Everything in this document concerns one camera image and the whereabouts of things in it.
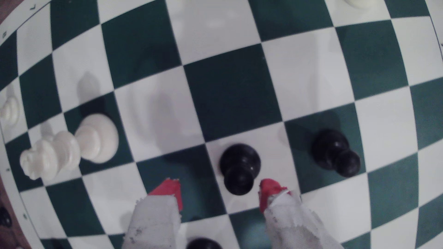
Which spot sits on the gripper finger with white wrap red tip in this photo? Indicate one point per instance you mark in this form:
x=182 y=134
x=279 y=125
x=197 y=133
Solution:
x=294 y=224
x=155 y=221

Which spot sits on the black chess pawn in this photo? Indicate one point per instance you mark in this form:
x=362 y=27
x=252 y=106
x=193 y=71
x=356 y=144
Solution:
x=238 y=166
x=334 y=150

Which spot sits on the black chess bishop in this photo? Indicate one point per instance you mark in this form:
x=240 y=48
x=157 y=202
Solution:
x=204 y=244

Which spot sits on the tall white chess piece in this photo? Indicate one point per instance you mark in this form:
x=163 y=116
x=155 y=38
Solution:
x=95 y=138

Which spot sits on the green and white chess mat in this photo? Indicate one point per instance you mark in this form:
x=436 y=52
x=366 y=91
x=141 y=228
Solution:
x=232 y=90

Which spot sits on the round black chess piece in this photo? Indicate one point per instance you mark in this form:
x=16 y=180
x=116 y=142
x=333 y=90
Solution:
x=5 y=217

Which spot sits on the white chess pawn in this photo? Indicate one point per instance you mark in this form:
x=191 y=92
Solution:
x=10 y=110

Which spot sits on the white knight on g2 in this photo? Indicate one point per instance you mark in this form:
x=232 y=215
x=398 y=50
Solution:
x=360 y=2

